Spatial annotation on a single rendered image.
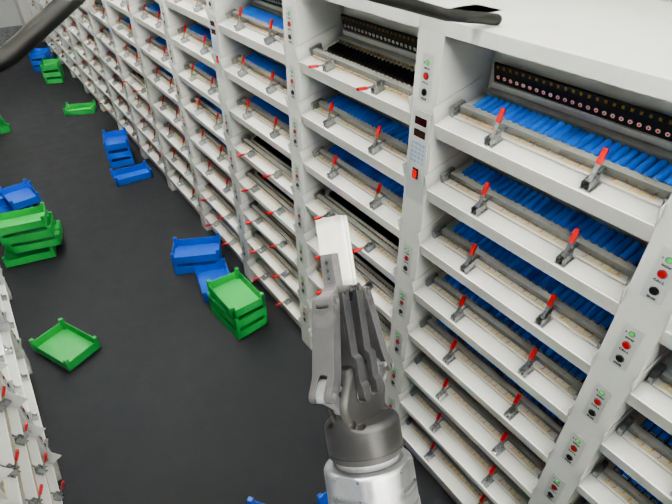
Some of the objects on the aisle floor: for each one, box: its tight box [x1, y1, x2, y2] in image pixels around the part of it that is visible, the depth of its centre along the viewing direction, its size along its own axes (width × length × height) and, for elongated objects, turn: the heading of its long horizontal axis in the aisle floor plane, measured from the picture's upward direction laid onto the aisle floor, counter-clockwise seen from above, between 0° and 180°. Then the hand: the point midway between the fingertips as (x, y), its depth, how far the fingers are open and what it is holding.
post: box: [385, 4, 496, 420], centre depth 182 cm, size 20×9×180 cm, turn 125°
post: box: [528, 194, 672, 504], centre depth 136 cm, size 20×9×180 cm, turn 125°
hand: (335, 252), depth 50 cm, fingers closed
